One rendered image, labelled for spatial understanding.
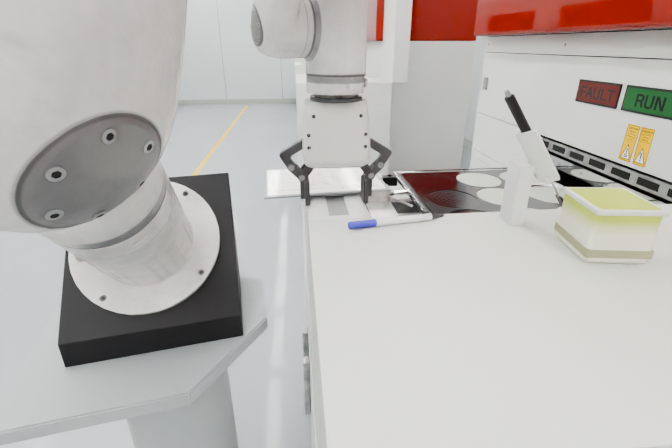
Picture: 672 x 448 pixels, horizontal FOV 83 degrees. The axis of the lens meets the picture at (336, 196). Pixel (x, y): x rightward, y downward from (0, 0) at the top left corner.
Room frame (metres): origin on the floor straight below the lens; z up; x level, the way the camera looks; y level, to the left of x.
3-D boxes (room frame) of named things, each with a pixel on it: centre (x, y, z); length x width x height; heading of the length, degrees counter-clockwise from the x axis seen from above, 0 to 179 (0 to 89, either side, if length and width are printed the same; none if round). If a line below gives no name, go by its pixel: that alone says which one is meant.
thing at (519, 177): (0.48, -0.26, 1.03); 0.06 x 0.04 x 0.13; 96
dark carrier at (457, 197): (0.74, -0.35, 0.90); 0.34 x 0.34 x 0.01; 6
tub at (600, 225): (0.40, -0.32, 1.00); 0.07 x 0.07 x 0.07; 88
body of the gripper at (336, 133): (0.56, 0.00, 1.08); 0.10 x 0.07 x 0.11; 96
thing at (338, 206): (0.77, 0.02, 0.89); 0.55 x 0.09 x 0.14; 6
